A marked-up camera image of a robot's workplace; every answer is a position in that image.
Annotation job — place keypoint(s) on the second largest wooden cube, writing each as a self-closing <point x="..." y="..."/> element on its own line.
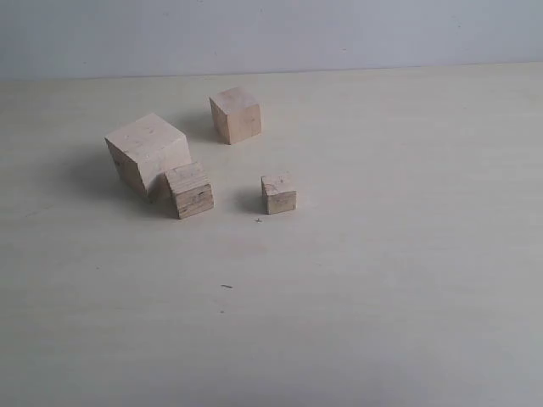
<point x="236" y="115"/>

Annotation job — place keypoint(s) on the smallest wooden cube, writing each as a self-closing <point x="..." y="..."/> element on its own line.
<point x="278" y="193"/>

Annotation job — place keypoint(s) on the layered plywood cube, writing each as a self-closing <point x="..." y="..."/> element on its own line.
<point x="190" y="189"/>

